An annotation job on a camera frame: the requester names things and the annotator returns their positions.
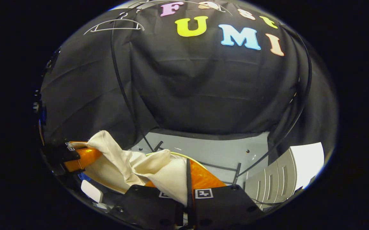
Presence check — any cream collared shirt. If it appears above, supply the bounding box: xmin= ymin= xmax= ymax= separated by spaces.
xmin=69 ymin=130 xmax=188 ymax=206

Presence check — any black metal clothes rack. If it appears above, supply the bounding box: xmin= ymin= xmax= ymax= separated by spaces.
xmin=110 ymin=6 xmax=313 ymax=186

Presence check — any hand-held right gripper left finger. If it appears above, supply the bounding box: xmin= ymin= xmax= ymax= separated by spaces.
xmin=115 ymin=180 xmax=185 ymax=230

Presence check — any white plastic clothes hanger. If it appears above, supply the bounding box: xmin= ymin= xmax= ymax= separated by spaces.
xmin=83 ymin=19 xmax=145 ymax=35
xmin=127 ymin=0 xmax=233 ymax=16

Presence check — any white slotted plastic basket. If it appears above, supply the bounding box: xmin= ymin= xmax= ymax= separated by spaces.
xmin=244 ymin=142 xmax=325 ymax=210

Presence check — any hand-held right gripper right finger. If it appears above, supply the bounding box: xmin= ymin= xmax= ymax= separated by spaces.
xmin=186 ymin=158 xmax=264 ymax=230

